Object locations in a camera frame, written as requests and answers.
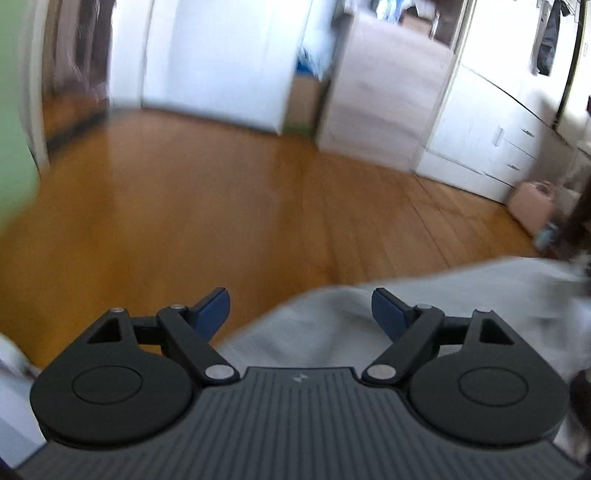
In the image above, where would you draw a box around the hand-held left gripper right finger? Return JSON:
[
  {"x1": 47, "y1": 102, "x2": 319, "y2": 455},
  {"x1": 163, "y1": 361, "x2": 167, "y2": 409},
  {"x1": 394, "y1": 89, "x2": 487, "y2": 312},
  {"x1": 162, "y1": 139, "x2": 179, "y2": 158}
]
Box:
[{"x1": 361, "y1": 287, "x2": 517, "y2": 385}]

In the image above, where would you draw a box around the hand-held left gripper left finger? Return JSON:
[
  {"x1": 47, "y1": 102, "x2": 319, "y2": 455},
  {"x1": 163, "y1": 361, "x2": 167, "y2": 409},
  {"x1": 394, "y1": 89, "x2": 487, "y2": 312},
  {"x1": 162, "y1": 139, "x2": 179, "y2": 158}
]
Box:
[{"x1": 83, "y1": 287, "x2": 240, "y2": 384}]

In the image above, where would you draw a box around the light grey printed t-shirt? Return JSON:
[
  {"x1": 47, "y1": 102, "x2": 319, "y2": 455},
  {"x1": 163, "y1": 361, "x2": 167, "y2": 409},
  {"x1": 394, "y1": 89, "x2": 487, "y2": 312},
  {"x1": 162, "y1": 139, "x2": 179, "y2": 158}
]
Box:
[{"x1": 216, "y1": 256, "x2": 591, "y2": 376}]

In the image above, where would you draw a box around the dark blurred object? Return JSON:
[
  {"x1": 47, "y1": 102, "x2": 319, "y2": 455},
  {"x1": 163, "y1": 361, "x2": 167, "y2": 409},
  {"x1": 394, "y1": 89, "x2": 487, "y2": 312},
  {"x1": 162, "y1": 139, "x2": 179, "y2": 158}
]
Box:
[{"x1": 552, "y1": 182, "x2": 591, "y2": 278}]

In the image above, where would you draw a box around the white drawer cabinet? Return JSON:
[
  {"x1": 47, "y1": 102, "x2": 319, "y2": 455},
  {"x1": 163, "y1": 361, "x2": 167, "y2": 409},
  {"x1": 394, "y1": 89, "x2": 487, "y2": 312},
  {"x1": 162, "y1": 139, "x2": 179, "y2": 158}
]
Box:
[{"x1": 414, "y1": 0, "x2": 583, "y2": 205}]

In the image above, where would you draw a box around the cardboard box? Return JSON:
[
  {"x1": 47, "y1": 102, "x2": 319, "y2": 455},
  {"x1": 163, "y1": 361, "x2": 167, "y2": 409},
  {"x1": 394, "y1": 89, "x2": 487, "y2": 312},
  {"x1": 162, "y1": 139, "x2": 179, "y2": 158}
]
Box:
[{"x1": 283, "y1": 75, "x2": 331, "y2": 136}]

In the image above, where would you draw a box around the white door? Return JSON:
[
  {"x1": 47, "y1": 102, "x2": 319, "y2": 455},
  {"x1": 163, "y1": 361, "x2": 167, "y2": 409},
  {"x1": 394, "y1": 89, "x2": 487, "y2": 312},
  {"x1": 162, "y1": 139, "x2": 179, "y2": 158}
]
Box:
[{"x1": 110, "y1": 0, "x2": 302, "y2": 136}]

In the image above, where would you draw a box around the blue plastic bag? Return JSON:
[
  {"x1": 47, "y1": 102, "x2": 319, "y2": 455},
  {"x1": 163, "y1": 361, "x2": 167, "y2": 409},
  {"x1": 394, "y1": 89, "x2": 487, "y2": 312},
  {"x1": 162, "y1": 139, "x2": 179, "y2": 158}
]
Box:
[{"x1": 295, "y1": 44, "x2": 334, "y2": 82}]

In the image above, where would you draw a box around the green cloth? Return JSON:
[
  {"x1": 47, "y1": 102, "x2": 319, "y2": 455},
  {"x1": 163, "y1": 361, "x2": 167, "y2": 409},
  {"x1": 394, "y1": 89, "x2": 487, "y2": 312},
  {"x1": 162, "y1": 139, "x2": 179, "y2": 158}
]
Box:
[{"x1": 0, "y1": 0, "x2": 43, "y2": 234}]

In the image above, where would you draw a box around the dark hanging garment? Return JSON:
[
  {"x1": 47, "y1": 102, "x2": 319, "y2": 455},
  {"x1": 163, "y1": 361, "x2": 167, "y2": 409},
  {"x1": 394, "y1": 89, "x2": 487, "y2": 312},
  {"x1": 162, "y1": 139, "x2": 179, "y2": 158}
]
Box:
[{"x1": 534, "y1": 0, "x2": 574, "y2": 77}]

